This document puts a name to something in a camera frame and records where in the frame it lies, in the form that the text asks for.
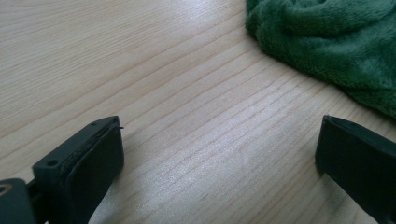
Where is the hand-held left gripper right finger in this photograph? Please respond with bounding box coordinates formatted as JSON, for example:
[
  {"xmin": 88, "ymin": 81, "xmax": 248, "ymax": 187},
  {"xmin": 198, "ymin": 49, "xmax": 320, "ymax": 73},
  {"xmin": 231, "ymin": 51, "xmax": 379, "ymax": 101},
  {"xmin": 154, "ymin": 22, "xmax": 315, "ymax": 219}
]
[{"xmin": 314, "ymin": 114, "xmax": 396, "ymax": 224}]

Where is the green fleece cloth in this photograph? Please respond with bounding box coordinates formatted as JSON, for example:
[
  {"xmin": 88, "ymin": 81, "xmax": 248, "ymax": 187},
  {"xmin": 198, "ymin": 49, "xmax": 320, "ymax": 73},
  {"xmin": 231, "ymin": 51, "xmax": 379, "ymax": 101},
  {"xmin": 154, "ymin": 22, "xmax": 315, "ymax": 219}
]
[{"xmin": 245, "ymin": 0, "xmax": 396, "ymax": 119}]

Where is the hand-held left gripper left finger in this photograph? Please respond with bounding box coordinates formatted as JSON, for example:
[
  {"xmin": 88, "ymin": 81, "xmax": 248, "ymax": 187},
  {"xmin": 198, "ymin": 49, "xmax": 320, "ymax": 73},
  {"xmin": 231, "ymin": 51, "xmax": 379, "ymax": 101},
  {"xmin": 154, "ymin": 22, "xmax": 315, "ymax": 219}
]
[{"xmin": 32, "ymin": 115, "xmax": 125, "ymax": 224}]

